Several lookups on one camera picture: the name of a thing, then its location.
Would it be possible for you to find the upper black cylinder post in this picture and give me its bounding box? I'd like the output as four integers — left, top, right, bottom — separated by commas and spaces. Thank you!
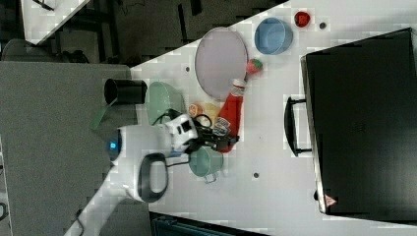
104, 79, 148, 104

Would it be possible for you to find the green perforated colander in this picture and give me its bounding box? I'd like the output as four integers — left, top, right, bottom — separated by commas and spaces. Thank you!
146, 82, 186, 125

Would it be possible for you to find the orange slice toy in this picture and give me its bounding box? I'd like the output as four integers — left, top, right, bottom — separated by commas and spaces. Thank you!
188, 102, 204, 117

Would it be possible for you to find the peeled banana toy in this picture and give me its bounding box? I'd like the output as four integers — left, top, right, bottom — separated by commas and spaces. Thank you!
200, 103, 220, 127

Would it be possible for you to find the green marker handle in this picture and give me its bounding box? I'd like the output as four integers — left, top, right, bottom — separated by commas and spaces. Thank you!
89, 99, 117, 130

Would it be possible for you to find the green mug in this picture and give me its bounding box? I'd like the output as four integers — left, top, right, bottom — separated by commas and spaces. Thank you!
189, 147, 223, 184

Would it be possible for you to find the blue bowl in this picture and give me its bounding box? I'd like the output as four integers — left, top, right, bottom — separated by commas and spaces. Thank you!
254, 18, 293, 55

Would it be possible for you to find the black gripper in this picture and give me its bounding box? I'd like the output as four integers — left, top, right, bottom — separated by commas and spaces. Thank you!
187, 121, 240, 153

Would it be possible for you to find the white background table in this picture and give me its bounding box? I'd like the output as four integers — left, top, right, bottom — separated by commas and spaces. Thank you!
20, 0, 91, 44

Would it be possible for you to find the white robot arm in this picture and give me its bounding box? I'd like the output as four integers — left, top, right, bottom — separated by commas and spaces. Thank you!
64, 109, 239, 236

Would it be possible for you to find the black toaster oven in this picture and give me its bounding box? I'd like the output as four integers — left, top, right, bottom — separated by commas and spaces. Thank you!
300, 28, 417, 225

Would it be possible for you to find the pink strawberry toy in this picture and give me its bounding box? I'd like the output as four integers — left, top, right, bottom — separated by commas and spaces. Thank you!
246, 59, 263, 75

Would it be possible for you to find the red ketchup bottle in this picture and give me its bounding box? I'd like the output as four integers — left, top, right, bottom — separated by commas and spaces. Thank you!
212, 79, 246, 153

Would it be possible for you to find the grey round plate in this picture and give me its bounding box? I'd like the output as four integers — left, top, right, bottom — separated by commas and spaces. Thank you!
195, 28, 248, 101

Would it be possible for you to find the dark blue crate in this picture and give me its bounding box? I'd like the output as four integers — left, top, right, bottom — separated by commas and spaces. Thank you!
151, 216, 262, 236

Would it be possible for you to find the red strawberry toy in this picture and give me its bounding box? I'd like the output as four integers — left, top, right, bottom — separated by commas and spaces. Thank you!
294, 11, 311, 28

